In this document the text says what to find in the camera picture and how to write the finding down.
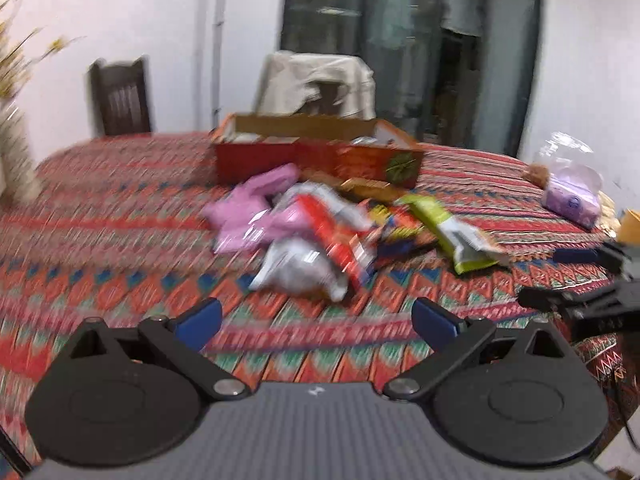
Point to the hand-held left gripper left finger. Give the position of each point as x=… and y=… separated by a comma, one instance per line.
x=200, y=319

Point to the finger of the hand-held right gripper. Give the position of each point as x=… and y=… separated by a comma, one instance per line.
x=550, y=299
x=575, y=255

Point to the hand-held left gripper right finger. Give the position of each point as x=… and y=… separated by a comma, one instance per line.
x=432, y=320

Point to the dark colourful snack packet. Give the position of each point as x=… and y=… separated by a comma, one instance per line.
x=400, y=232

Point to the green snack packet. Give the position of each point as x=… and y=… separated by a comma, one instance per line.
x=440, y=220

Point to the red snack packet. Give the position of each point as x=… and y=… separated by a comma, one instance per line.
x=340, y=245

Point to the pink snack packet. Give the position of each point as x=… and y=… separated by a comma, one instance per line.
x=250, y=190
x=285, y=222

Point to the orange-brown snack packet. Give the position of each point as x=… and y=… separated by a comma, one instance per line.
x=370, y=187

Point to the red cardboard box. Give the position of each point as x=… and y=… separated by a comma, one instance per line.
x=280, y=160

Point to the purple tissue pack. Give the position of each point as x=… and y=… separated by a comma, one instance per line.
x=570, y=200

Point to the orange container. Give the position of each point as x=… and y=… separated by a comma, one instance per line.
x=631, y=225

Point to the brown bun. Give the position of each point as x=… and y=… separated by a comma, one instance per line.
x=537, y=174

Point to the clear plastic bag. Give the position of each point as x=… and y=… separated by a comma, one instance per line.
x=565, y=147

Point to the dark wooden chair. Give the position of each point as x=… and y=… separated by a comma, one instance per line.
x=120, y=100

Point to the beige patterned vase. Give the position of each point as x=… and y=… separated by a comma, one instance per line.
x=17, y=160

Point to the cloth-draped wooden chair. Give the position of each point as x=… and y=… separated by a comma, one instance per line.
x=332, y=95

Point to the beige cloth on chair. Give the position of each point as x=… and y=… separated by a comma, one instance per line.
x=300, y=75

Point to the glass sliding door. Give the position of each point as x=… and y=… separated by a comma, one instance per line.
x=400, y=35

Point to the yellow flower branches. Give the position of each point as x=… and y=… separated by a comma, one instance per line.
x=10, y=60

